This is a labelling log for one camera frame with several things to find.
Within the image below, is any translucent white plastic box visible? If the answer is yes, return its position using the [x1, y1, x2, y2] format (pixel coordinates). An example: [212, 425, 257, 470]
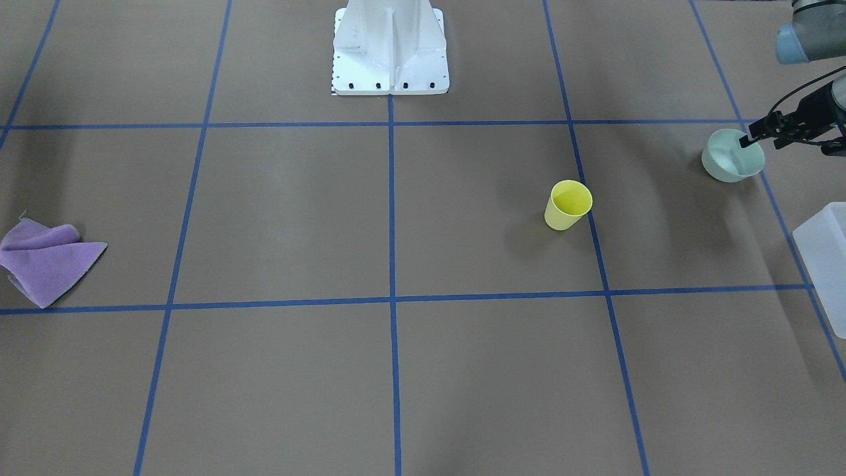
[792, 202, 845, 338]

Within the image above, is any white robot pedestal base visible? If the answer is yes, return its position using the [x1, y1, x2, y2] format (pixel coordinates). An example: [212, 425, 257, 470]
[330, 1, 450, 96]

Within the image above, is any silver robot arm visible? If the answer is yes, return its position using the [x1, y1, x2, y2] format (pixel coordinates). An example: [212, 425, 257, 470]
[738, 1, 845, 157]

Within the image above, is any purple microfiber cloth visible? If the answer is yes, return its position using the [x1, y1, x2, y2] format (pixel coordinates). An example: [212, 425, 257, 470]
[1, 217, 108, 309]

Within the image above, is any pale green ceramic bowl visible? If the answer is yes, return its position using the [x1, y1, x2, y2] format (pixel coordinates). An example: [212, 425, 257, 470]
[701, 128, 765, 183]

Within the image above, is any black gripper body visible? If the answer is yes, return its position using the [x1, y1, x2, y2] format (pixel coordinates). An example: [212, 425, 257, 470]
[767, 83, 845, 147]

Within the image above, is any yellow plastic cup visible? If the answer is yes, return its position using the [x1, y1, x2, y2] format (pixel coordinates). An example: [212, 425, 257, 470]
[544, 180, 594, 230]

